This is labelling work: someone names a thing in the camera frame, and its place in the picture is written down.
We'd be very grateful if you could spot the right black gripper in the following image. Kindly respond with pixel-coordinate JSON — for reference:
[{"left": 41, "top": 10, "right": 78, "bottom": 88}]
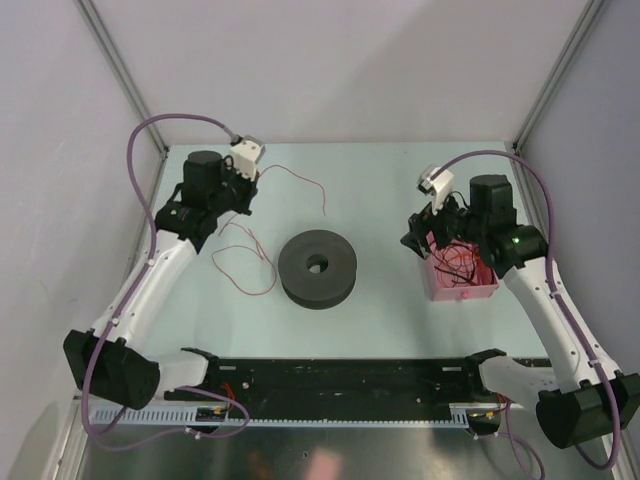
[{"left": 401, "top": 185, "right": 487, "bottom": 259}]

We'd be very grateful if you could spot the aluminium frame post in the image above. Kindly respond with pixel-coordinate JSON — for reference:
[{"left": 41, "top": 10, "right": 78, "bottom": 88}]
[
  {"left": 74, "top": 0, "right": 151, "bottom": 122},
  {"left": 511, "top": 0, "right": 611, "bottom": 152}
]

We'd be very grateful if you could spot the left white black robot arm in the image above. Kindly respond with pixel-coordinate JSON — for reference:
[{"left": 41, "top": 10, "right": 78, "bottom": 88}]
[{"left": 63, "top": 138, "right": 265, "bottom": 410}]

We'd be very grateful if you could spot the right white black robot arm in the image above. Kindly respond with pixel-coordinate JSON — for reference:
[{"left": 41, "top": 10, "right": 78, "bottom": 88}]
[{"left": 401, "top": 168, "right": 639, "bottom": 449}]

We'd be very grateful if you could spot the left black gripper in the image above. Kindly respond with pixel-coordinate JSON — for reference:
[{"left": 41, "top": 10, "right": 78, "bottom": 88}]
[{"left": 209, "top": 159, "right": 258, "bottom": 216}]

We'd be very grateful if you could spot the orange wire in box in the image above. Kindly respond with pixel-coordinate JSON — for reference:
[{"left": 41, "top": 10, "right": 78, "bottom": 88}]
[{"left": 433, "top": 244, "right": 481, "bottom": 281}]

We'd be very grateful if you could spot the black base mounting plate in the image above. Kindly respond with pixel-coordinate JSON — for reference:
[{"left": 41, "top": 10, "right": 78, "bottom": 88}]
[{"left": 164, "top": 357, "right": 505, "bottom": 434}]

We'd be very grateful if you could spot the left aluminium frame post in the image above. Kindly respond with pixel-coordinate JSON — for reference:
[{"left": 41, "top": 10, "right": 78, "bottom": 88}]
[{"left": 74, "top": 0, "right": 151, "bottom": 122}]

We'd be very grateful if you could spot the black wire in box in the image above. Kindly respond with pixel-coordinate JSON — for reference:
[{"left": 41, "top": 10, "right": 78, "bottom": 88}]
[{"left": 434, "top": 242, "right": 484, "bottom": 290}]

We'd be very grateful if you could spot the black cable spool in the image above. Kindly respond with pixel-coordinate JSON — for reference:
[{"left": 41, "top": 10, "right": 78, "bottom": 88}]
[{"left": 277, "top": 229, "right": 357, "bottom": 310}]

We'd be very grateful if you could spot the thin red wire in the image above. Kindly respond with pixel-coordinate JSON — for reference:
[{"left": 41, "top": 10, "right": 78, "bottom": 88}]
[{"left": 211, "top": 164, "right": 329, "bottom": 297}]

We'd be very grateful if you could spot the right aluminium frame post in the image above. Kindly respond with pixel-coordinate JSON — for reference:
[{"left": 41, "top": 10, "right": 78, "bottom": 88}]
[{"left": 511, "top": 0, "right": 611, "bottom": 152}]

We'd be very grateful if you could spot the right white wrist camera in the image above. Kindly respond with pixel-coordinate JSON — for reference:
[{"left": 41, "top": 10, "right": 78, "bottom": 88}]
[{"left": 417, "top": 165, "right": 454, "bottom": 215}]

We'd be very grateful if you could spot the pink plastic box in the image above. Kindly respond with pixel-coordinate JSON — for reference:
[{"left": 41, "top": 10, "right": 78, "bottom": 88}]
[{"left": 425, "top": 242, "right": 499, "bottom": 302}]

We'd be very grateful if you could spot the grey slotted cable duct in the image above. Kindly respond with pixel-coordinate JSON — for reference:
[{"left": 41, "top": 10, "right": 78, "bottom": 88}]
[{"left": 92, "top": 403, "right": 474, "bottom": 427}]

